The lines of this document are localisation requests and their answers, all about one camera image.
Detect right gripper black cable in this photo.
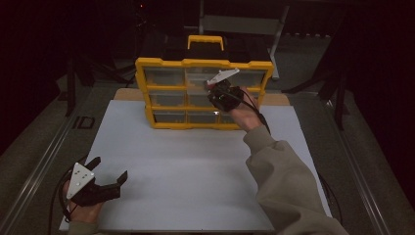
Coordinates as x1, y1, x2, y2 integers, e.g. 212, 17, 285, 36
218, 91, 344, 226

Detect grid of clear small drawers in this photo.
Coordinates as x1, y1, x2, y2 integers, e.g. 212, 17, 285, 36
143, 67, 268, 125

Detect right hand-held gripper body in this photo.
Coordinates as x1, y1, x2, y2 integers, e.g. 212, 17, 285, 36
206, 68, 245, 113

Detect grey metal stand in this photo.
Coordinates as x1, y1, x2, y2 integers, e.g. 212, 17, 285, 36
197, 0, 291, 81

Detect yellow drawer organizer cabinet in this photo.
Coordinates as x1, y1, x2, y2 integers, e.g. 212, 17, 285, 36
134, 34, 275, 131

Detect person's right hand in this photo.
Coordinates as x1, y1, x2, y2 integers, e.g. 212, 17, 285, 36
228, 86, 263, 133

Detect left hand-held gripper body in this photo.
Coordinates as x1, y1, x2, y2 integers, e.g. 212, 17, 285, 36
66, 162, 121, 208

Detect white table sheet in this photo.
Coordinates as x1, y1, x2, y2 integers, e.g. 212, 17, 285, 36
58, 99, 333, 232

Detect black tripod stand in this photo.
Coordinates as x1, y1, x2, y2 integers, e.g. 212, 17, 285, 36
63, 55, 131, 118

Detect aluminium floor rail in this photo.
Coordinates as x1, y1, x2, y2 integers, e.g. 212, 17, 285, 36
0, 86, 99, 235
321, 94, 392, 235

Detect person's left hand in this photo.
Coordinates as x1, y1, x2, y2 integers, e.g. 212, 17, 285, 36
62, 180, 105, 224

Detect transparent plastic drawer bin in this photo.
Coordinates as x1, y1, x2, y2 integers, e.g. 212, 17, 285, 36
185, 67, 227, 87

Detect black floor stand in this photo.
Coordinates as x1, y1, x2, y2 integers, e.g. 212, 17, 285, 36
282, 13, 351, 131

